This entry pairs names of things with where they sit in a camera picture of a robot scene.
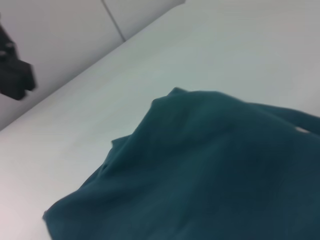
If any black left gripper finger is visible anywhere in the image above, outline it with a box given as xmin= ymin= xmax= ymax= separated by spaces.
xmin=14 ymin=58 xmax=39 ymax=92
xmin=0 ymin=19 xmax=29 ymax=102

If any teal blue shirt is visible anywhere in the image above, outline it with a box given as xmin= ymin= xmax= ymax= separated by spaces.
xmin=41 ymin=86 xmax=320 ymax=240

